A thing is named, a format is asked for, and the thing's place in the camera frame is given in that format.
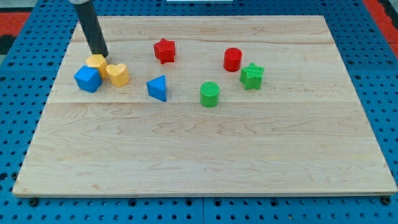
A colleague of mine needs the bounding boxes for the blue triangle block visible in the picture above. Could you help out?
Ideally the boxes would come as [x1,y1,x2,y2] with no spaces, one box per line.
[147,75,167,102]

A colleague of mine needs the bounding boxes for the blue cube block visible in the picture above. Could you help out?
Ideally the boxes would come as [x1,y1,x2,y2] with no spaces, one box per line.
[74,65,102,93]

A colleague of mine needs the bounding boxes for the light wooden board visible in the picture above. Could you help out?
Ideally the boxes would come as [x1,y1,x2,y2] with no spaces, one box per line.
[13,16,397,198]

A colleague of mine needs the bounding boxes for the green cylinder block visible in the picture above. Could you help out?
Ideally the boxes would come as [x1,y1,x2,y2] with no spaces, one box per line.
[200,82,220,108]

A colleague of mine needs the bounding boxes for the green star block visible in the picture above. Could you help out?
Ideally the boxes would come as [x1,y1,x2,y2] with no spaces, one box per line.
[239,63,265,90]

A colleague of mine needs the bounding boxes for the red cylinder block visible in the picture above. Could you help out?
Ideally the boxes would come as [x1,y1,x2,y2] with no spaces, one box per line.
[223,47,243,72]

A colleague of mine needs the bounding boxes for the red star block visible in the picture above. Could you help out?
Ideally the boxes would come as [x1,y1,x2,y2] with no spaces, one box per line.
[154,38,176,64]

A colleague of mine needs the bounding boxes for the yellow heart block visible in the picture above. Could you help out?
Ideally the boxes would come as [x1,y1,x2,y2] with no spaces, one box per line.
[106,63,130,87]

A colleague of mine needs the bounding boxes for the yellow hexagon block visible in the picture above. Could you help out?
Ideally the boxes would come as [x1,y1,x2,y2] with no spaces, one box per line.
[85,54,108,79]

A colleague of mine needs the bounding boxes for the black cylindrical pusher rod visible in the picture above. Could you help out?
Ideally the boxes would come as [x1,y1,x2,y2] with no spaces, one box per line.
[69,0,109,57]

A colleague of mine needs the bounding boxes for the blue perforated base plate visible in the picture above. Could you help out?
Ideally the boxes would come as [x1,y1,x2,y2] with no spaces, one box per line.
[1,1,397,223]

